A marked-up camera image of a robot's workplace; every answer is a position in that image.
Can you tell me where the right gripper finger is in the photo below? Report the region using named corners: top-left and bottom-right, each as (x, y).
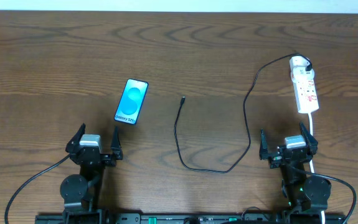
top-left (259, 129), bottom-right (268, 160)
top-left (299, 122), bottom-right (318, 155)

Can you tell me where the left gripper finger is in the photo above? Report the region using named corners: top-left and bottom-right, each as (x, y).
top-left (110, 126), bottom-right (123, 160)
top-left (65, 123), bottom-right (86, 153)

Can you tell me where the blue Samsung Galaxy smartphone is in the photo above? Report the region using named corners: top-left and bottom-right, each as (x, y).
top-left (114, 78), bottom-right (149, 125)

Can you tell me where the black USB charging cable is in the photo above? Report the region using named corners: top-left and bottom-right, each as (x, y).
top-left (173, 53), bottom-right (313, 174)

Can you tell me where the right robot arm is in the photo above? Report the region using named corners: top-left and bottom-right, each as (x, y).
top-left (259, 123), bottom-right (331, 223)

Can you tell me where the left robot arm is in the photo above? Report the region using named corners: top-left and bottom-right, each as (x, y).
top-left (60, 124), bottom-right (123, 223)

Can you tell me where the white USB charger adapter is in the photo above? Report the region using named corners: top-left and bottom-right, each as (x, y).
top-left (290, 56), bottom-right (314, 83)

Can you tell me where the white power strip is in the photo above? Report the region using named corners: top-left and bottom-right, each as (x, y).
top-left (289, 55), bottom-right (320, 114)

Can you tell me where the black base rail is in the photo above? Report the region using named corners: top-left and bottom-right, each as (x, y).
top-left (35, 212), bottom-right (347, 224)

